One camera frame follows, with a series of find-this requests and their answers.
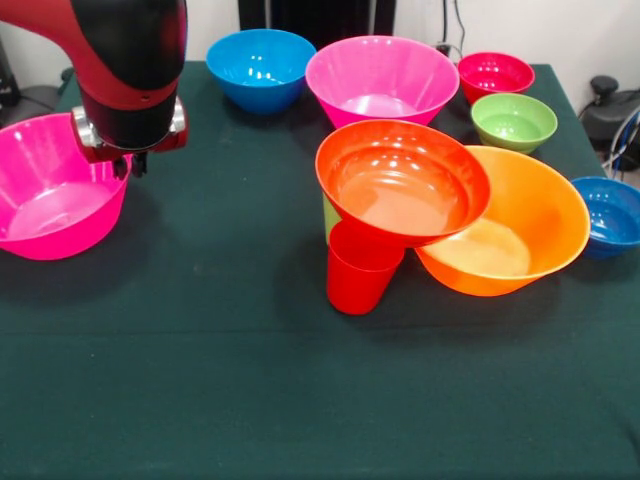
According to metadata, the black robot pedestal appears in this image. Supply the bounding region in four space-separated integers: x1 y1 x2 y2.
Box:
238 0 400 51

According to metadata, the red cup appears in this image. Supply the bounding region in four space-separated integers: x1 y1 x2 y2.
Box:
326 220 406 316

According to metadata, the small crimson bowl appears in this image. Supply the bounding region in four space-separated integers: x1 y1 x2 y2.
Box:
457 51 536 105

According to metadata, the black cable with plug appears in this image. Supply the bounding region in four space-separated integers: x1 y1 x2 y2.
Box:
434 0 467 57

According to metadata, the green cup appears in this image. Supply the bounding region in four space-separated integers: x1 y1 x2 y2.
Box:
322 192 345 246

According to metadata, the small dark blue bowl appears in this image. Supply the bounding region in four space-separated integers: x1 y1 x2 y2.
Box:
569 176 640 260

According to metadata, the large pink bowl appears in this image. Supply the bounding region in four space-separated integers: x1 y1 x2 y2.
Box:
0 112 134 262
304 35 461 130

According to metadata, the orange-red bowl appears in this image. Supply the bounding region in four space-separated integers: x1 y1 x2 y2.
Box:
314 118 493 249

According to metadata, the small green bowl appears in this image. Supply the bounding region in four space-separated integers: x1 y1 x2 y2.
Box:
470 92 559 155

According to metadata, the large orange bowl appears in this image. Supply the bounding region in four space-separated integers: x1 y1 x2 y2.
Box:
414 145 592 298

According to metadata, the dark green tablecloth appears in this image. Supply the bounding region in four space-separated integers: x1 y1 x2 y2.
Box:
0 58 640 480

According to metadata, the light blue bowl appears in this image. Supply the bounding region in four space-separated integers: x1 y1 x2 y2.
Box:
205 28 318 116

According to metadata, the tangle of cables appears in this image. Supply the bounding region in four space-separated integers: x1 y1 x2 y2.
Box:
599 108 640 174

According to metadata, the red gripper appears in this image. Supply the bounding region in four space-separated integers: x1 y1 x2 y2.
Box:
69 95 191 181

